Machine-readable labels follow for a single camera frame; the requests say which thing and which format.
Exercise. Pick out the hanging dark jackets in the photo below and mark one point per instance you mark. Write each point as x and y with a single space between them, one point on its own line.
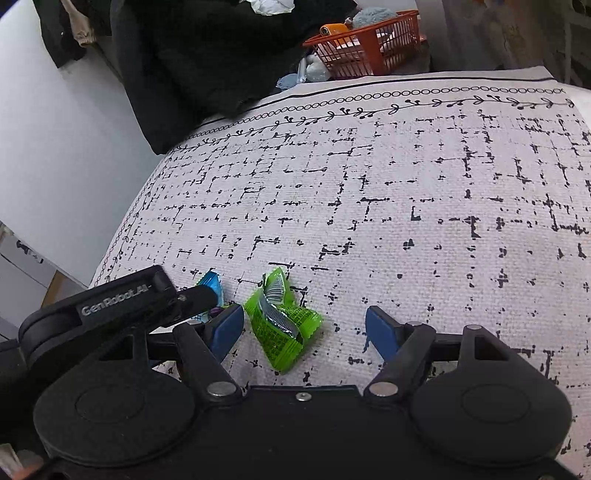
69 27

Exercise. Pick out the white patterned bed cloth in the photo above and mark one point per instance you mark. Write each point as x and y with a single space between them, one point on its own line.
443 199

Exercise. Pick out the white kitchen cabinet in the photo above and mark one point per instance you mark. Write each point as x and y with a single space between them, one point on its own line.
25 279

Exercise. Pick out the black clothes on chair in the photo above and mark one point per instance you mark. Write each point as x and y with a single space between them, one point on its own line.
184 61

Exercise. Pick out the blue green candy packet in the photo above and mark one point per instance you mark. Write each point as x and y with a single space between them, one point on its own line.
205 298

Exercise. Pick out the red plastic basket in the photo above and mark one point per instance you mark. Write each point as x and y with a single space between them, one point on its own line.
378 49

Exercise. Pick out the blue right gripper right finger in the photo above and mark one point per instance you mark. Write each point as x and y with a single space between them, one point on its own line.
404 348

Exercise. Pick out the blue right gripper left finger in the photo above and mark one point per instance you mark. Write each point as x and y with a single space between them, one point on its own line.
201 351

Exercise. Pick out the light green snack packet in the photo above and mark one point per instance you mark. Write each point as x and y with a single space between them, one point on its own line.
281 326

